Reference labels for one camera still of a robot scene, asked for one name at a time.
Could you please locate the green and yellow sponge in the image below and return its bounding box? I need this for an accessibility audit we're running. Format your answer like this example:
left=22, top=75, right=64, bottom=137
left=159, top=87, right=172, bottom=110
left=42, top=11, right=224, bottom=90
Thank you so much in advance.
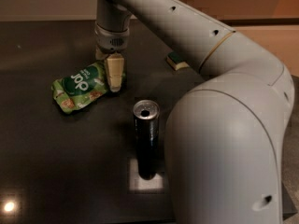
left=166, top=51, right=189, bottom=71

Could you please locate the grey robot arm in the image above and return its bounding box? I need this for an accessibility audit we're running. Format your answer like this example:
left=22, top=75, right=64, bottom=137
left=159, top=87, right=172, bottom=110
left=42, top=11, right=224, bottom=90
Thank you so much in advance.
left=110, top=0, right=294, bottom=224

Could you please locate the blue silver energy drink can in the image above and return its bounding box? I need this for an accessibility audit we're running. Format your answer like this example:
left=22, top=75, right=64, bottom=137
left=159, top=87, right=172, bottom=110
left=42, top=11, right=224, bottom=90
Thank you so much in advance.
left=132, top=99, right=161, bottom=161

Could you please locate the green rice chip bag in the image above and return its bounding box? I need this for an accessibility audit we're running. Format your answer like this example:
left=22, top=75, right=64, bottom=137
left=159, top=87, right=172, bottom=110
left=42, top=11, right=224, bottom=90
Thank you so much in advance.
left=51, top=61, right=112, bottom=114

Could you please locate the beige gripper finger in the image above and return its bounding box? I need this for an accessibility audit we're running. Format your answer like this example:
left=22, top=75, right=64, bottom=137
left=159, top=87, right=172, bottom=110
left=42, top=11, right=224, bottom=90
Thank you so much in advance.
left=95, top=49, right=107, bottom=61
left=105, top=53, right=124, bottom=92

